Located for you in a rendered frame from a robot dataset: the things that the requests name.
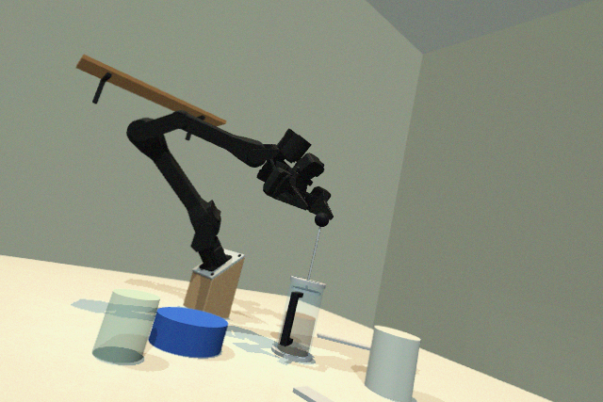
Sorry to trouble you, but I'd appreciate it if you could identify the glass french press with black knob plunger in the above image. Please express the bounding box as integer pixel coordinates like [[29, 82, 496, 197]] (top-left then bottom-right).
[[271, 213, 329, 362]]

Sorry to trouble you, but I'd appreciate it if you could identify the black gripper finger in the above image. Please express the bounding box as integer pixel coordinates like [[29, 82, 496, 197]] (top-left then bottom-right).
[[309, 191, 334, 220], [272, 175, 308, 210]]

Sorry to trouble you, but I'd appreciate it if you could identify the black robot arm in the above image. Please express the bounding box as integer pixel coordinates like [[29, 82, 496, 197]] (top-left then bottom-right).
[[126, 110, 324, 271]]

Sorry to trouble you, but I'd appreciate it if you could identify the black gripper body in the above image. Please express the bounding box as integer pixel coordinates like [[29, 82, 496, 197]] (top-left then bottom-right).
[[263, 166, 331, 211]]

